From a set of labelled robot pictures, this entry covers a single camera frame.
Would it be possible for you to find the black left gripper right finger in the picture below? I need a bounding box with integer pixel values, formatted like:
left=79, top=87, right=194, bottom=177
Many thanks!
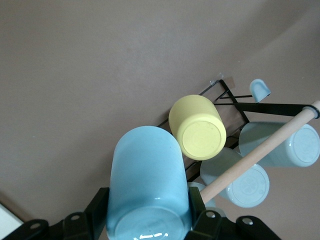
left=188, top=186, right=284, bottom=240

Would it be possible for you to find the yellow cup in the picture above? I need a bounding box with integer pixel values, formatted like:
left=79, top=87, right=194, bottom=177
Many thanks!
left=167, top=94, right=228, bottom=162

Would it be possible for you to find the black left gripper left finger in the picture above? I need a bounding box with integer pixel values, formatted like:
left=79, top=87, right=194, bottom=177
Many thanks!
left=0, top=186, right=111, bottom=240

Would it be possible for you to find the clear tape piece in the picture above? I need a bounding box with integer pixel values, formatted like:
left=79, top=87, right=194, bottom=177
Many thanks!
left=209, top=71, right=226, bottom=86

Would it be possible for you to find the small blue cup far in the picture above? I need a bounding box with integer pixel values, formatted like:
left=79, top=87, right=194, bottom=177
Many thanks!
left=249, top=78, right=272, bottom=104

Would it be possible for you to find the light blue cup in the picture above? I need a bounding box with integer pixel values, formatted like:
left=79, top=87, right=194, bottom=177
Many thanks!
left=105, top=125, right=194, bottom=240

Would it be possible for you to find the pale grey cup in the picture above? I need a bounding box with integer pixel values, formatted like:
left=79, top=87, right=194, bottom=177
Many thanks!
left=199, top=147, right=271, bottom=209
left=238, top=120, right=320, bottom=169
left=186, top=181, right=227, bottom=221

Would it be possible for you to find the black wire cup rack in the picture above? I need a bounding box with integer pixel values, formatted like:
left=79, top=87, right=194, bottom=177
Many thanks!
left=156, top=78, right=320, bottom=184

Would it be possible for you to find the wooden rack rod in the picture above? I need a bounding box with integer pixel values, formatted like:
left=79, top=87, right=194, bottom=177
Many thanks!
left=199, top=99, right=320, bottom=204

